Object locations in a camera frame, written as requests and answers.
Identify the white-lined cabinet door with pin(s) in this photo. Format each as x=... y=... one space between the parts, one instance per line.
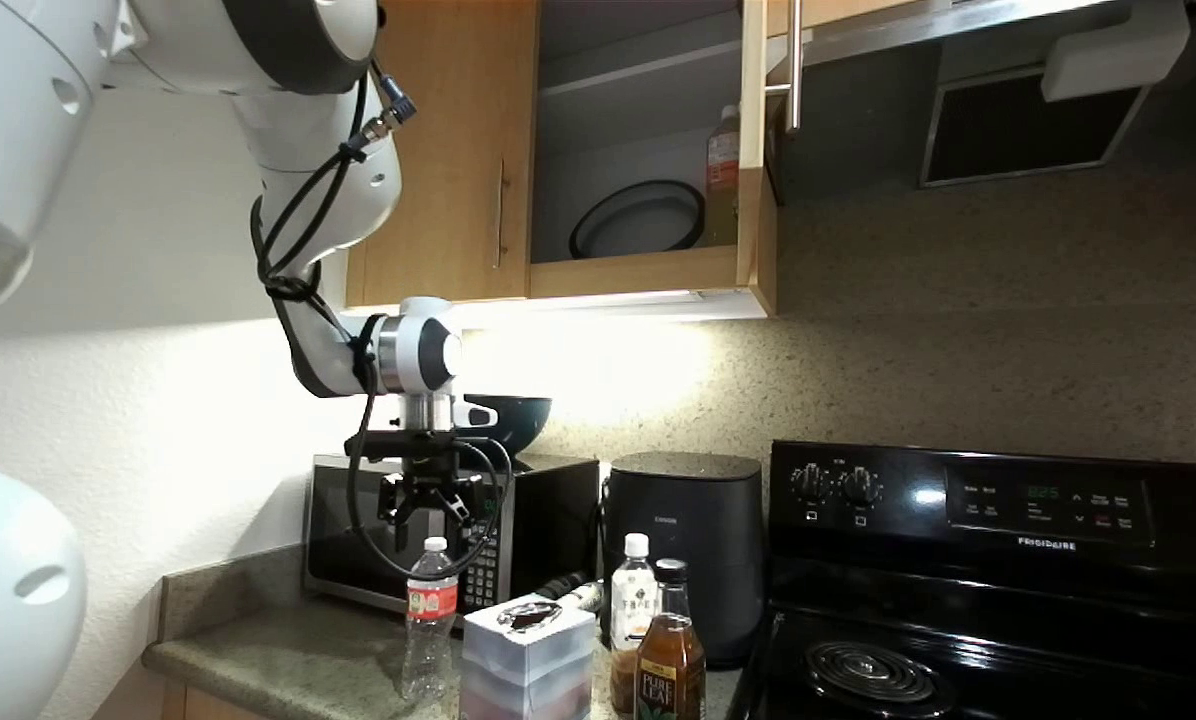
x=753 y=83

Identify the black electric stove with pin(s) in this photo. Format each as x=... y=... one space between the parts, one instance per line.
x=996 y=586

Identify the black-rimmed grey plate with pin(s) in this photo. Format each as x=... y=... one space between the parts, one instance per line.
x=639 y=220

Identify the black steel microwave oven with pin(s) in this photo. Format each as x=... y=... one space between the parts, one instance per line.
x=540 y=526

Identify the cube tissue box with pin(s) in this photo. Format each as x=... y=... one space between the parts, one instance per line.
x=525 y=663

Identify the white-cap white-label bottle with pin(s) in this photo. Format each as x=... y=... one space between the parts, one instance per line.
x=632 y=602

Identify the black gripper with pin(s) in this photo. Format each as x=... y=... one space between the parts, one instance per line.
x=430 y=453

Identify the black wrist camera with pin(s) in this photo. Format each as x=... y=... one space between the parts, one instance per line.
x=380 y=441

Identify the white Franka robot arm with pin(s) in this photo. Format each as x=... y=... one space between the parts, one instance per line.
x=316 y=145

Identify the range hood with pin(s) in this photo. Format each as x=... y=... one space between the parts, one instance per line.
x=996 y=94

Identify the large blue bowl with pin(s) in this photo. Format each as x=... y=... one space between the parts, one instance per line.
x=518 y=416

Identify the clear red-label water bottle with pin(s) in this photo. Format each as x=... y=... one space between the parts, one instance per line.
x=430 y=612

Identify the brown sauce bottle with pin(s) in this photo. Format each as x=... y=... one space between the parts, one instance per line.
x=668 y=663

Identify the black air fryer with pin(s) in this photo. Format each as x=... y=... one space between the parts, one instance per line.
x=686 y=544

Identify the wooden wall cabinet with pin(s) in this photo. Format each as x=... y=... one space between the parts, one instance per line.
x=436 y=145

